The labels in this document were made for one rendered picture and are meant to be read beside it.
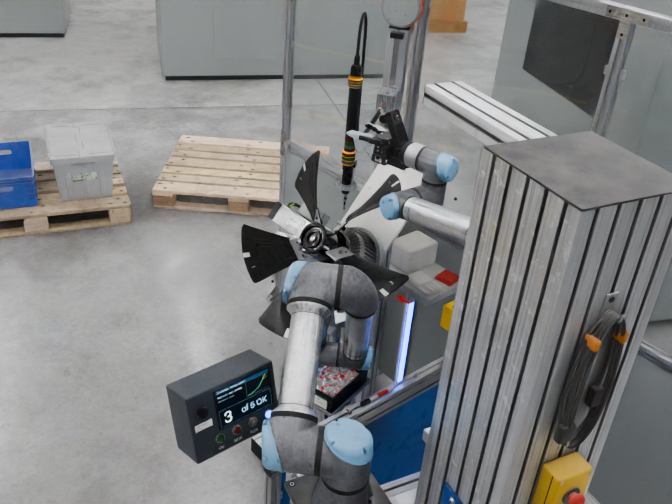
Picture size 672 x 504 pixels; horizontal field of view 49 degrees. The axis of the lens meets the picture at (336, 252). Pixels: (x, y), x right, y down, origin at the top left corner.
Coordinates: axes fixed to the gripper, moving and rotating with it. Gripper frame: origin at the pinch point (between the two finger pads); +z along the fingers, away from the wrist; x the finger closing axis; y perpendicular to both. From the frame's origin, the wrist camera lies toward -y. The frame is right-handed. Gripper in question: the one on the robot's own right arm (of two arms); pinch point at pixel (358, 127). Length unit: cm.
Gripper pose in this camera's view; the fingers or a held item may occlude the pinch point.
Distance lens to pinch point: 233.4
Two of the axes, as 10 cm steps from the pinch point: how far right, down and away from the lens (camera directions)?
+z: -7.6, -3.8, 5.2
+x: 6.4, -3.6, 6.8
